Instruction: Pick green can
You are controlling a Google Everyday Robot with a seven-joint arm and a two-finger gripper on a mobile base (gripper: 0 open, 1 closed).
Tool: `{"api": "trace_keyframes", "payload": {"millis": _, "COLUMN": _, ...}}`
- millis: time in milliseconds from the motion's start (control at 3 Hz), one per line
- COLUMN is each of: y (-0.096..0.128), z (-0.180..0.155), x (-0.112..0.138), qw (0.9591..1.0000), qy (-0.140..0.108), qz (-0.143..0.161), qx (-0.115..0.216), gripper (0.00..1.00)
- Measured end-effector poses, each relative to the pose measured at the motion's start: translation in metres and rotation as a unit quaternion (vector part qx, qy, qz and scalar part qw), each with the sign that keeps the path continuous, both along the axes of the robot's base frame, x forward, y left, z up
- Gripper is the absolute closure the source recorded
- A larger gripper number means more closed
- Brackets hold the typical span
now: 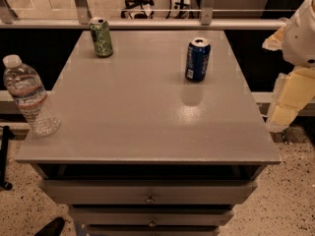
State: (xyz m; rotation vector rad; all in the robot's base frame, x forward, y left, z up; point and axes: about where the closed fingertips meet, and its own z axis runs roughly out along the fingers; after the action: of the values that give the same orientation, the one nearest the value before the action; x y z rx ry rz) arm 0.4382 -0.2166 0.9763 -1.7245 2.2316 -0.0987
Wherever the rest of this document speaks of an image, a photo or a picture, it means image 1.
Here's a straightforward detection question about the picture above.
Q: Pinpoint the black office chair base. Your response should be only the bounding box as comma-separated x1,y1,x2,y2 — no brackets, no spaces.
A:
120,0,155,19

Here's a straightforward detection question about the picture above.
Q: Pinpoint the black stand leg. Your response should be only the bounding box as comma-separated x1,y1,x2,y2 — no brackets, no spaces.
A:
0,126,14,191

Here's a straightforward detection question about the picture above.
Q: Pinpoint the grey drawer cabinet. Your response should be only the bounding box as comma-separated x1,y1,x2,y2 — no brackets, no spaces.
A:
17,30,280,236

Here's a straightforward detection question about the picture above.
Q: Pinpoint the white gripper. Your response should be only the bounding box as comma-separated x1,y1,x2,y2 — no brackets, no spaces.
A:
262,0,315,133

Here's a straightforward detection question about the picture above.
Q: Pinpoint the drawer with knob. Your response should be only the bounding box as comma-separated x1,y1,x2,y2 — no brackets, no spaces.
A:
70,206,233,226
40,180,257,205

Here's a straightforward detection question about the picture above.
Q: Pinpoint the top drawer with knob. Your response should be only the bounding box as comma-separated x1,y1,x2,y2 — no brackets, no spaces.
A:
40,180,257,205

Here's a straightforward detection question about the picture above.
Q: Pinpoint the blue soda can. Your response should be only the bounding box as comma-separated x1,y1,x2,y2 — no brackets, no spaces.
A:
185,37,211,82

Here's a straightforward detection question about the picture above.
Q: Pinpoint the clear plastic water bottle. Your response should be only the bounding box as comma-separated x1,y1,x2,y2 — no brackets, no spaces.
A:
3,54,61,137

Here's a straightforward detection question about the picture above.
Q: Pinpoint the green soda can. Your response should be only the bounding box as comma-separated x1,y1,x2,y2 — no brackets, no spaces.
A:
90,18,113,57

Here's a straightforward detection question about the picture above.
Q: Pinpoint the metal railing frame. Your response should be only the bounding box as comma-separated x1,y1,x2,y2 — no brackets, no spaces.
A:
0,0,303,30

